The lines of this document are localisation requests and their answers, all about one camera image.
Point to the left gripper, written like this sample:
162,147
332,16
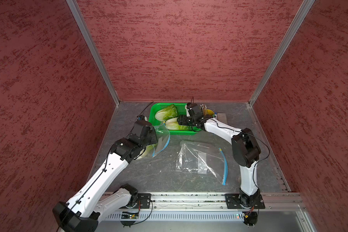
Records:
152,133

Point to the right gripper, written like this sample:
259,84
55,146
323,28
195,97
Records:
183,120

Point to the clear zipper bag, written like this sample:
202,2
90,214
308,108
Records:
202,159
163,137

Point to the chinese cabbage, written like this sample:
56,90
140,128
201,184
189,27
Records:
148,152
172,124
167,113

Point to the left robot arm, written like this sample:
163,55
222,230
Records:
85,210

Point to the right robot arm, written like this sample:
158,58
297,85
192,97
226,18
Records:
245,148

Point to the chinese cabbage back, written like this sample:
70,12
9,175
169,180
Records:
167,113

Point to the yellow pencil cup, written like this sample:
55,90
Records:
210,113

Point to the green plastic basket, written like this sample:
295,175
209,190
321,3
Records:
181,108

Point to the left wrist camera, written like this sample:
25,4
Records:
142,117

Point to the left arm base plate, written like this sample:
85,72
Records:
140,201

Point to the aluminium front rail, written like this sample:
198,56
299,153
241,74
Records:
219,201

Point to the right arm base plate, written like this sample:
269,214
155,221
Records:
244,202

